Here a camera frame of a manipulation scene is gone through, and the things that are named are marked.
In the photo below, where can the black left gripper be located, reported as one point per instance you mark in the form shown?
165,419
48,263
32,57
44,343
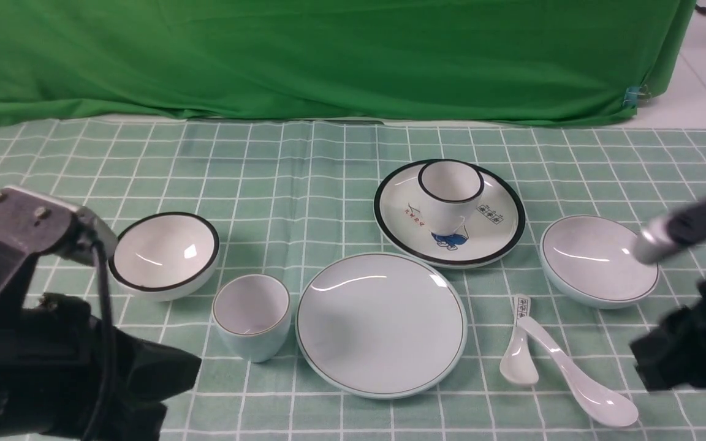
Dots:
68,374

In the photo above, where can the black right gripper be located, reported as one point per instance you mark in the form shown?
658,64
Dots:
674,353

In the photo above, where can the long white spoon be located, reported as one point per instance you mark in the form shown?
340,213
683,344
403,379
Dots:
602,404

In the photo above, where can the light blue bowl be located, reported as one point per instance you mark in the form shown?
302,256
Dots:
589,260

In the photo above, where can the light blue cup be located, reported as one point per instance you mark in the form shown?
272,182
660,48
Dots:
253,315

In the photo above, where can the black rimmed white bowl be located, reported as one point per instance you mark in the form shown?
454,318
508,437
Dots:
165,256

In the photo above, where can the small patterned white spoon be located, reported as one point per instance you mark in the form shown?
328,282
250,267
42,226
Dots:
516,365

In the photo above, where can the blue binder clip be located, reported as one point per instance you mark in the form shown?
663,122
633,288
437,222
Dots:
631,97

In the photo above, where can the green checkered tablecloth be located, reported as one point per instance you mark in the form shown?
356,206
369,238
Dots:
288,199

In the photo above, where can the black rimmed white cup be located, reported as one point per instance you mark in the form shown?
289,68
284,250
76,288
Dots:
449,192

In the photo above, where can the green backdrop cloth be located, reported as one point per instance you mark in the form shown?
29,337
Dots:
532,63

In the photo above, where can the light blue plate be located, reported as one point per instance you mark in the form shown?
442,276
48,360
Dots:
381,326

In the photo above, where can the black rimmed patterned plate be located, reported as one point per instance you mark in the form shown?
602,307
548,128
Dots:
491,232

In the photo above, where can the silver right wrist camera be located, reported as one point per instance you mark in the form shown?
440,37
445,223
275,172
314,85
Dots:
671,233

